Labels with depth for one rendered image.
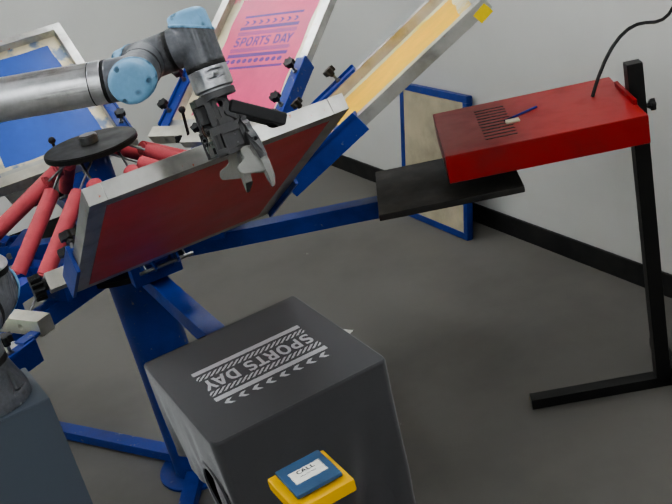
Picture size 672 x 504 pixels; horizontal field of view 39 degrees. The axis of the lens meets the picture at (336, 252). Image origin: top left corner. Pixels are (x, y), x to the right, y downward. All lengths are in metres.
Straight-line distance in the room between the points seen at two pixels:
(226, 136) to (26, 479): 0.78
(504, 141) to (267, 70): 1.22
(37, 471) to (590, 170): 2.92
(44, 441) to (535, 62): 2.97
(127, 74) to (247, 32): 2.42
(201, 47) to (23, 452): 0.85
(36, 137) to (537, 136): 2.05
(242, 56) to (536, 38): 1.28
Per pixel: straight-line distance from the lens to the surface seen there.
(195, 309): 2.74
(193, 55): 1.75
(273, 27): 3.96
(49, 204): 3.14
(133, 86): 1.63
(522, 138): 2.92
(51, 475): 2.01
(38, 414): 1.94
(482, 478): 3.31
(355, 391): 2.18
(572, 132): 2.92
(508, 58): 4.46
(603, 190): 4.25
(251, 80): 3.80
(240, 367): 2.31
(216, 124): 1.75
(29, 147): 3.97
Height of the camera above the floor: 2.07
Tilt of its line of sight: 24 degrees down
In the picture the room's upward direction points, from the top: 14 degrees counter-clockwise
